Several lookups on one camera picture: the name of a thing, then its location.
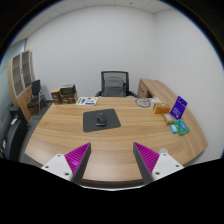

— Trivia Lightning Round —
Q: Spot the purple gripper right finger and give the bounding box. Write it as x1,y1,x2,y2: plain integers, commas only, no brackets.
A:
133,142,183,184

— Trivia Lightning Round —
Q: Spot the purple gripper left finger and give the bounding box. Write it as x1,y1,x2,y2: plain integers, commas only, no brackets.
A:
42,142,91,185

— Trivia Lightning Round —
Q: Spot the black computer mouse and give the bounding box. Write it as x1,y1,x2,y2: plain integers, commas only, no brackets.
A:
95,112,107,126

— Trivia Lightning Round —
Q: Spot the dark grey mouse pad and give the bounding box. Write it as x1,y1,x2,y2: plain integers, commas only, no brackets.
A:
83,109,121,132

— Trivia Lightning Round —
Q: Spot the small white round object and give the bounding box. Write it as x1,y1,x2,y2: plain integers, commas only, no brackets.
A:
159,148,168,154

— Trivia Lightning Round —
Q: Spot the blue small packet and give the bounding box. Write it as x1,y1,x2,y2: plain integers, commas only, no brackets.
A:
170,124,178,134

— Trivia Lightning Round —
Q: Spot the green packet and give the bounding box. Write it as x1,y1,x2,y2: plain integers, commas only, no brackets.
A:
174,119,190,136

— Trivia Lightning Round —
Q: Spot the yellow small box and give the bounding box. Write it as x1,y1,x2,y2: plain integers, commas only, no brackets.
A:
162,113,174,125

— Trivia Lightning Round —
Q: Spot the wooden office desk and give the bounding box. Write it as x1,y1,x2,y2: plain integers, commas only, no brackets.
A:
25,97,208,187

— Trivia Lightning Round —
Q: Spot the orange wooden box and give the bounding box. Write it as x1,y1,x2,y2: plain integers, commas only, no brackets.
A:
153,103,171,114

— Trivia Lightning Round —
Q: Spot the round patterned coaster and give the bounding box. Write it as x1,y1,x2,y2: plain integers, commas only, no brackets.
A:
135,98,154,108

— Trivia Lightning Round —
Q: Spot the purple sign card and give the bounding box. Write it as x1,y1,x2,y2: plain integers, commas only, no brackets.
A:
170,96,187,120

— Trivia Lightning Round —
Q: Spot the black leather sofa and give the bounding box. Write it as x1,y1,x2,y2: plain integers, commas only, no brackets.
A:
0,107,28,161

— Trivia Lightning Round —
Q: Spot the white green leaflet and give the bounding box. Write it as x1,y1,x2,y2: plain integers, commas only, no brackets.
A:
76,97,98,106

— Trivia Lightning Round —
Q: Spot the dark brown box stack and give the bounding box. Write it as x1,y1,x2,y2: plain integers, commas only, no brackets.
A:
60,84,78,104

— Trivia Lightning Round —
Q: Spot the small brown box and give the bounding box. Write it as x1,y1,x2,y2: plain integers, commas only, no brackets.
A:
51,88,62,104

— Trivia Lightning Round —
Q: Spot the black visitor chair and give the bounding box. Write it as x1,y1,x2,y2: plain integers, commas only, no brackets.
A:
27,80,48,111

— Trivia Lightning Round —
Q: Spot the grey mesh office chair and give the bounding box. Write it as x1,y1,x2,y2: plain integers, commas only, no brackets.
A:
96,71,137,98

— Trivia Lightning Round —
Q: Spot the wooden glass-door cabinet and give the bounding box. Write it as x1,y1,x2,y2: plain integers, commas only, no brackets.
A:
8,50,35,120

